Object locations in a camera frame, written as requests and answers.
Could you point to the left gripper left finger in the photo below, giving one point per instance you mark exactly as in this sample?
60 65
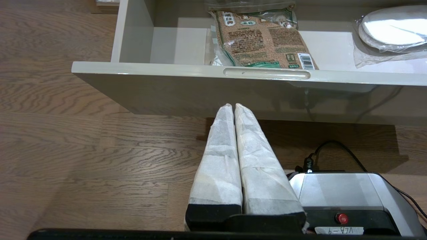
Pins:
218 173

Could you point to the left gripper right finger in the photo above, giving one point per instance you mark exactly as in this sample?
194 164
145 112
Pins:
263 180

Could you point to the beige cabinet drawer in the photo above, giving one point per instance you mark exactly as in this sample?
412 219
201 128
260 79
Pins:
200 95

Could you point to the brown printed snack bag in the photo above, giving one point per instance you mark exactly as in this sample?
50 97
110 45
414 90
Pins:
260 43

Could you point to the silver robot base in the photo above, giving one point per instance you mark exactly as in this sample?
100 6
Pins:
333 190

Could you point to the red emergency button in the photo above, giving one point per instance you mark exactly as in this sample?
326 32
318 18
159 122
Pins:
341 218

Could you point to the white paper label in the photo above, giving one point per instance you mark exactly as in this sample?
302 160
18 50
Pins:
338 230

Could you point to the brown wooden baseboard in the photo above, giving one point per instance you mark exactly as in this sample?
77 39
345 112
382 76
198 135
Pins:
106 8

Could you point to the white slippers in plastic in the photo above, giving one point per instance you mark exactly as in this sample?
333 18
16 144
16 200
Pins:
393 28

